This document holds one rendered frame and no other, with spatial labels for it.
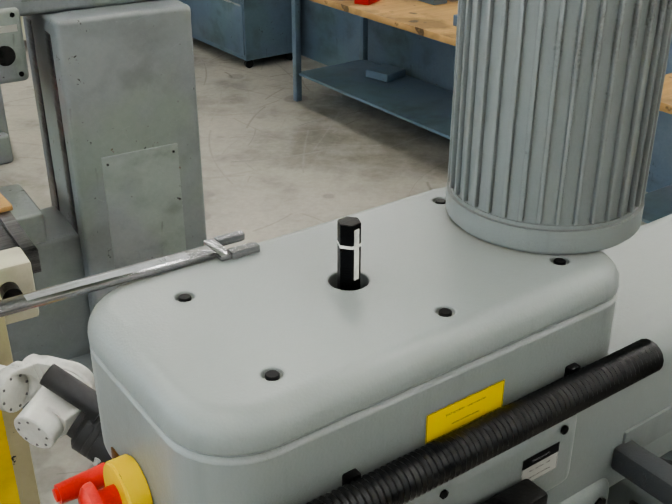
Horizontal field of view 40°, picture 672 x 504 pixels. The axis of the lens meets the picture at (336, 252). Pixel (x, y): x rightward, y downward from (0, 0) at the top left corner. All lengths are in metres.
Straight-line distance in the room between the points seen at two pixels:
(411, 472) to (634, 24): 0.42
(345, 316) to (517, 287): 0.16
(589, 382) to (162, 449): 0.39
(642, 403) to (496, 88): 0.42
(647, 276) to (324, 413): 0.58
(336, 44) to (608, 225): 7.36
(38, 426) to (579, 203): 0.83
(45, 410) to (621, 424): 0.78
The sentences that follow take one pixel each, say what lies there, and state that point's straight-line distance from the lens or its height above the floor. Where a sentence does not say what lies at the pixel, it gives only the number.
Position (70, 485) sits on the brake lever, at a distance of 0.92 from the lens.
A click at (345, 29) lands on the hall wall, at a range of 8.08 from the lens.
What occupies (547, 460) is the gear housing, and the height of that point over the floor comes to 1.68.
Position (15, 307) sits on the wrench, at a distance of 0.83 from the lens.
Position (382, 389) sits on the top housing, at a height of 1.87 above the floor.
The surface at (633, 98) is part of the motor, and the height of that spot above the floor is 2.04.
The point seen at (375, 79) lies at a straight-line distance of 7.18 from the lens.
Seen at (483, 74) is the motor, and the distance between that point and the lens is 0.87.
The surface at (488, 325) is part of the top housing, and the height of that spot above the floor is 1.88.
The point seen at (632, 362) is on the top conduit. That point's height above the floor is 1.80.
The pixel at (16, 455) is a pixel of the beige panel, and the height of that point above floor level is 0.50.
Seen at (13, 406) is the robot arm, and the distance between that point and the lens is 1.48.
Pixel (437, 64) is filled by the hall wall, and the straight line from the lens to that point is 7.19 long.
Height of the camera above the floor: 2.30
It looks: 27 degrees down
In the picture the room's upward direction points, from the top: straight up
